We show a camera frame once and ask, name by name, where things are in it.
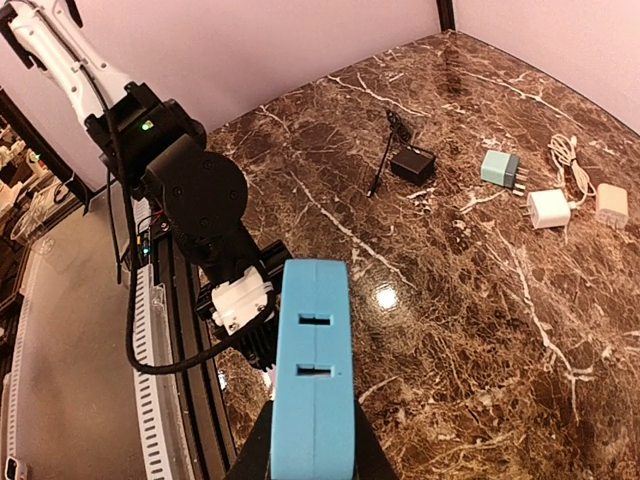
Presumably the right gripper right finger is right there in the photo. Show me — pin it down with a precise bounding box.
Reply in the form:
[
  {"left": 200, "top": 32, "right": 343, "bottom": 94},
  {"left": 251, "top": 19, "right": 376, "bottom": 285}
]
[{"left": 354, "top": 401, "right": 399, "bottom": 480}]

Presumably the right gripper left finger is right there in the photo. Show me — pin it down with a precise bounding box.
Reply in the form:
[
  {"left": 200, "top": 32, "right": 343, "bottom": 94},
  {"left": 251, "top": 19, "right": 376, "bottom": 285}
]
[{"left": 227, "top": 404, "right": 273, "bottom": 480}]

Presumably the blue adapter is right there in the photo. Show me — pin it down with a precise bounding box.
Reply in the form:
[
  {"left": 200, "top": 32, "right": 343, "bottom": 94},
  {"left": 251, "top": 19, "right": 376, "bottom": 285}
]
[{"left": 270, "top": 259, "right": 355, "bottom": 479}]

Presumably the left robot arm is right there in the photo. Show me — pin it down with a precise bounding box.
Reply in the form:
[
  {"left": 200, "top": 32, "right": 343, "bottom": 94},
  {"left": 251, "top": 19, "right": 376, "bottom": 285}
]
[{"left": 1, "top": 1, "right": 262, "bottom": 285}]

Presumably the black plug adapter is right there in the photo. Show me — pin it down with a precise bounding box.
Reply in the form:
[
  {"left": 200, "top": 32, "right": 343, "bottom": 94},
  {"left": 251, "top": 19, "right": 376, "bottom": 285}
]
[{"left": 366, "top": 109, "right": 436, "bottom": 198}]

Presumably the small teal plug adapter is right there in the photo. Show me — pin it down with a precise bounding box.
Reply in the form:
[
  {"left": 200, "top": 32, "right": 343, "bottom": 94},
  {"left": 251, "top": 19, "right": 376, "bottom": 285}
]
[{"left": 480, "top": 150, "right": 529, "bottom": 196}]

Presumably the white charger cube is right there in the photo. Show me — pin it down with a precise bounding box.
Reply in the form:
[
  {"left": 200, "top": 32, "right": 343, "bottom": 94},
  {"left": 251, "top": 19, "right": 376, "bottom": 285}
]
[{"left": 526, "top": 189, "right": 571, "bottom": 230}]

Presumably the pink charger cube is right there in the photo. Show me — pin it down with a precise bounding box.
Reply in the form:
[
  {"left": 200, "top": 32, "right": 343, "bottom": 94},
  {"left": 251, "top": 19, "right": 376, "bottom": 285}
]
[{"left": 596, "top": 183, "right": 629, "bottom": 230}]

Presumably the white slotted cable duct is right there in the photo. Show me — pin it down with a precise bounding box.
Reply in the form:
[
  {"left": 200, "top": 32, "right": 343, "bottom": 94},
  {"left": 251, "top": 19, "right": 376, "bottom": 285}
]
[{"left": 3, "top": 265, "right": 195, "bottom": 479}]

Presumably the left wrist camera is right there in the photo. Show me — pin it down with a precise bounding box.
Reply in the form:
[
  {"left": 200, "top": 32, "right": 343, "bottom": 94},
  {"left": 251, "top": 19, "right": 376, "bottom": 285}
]
[{"left": 196, "top": 240, "right": 291, "bottom": 371}]

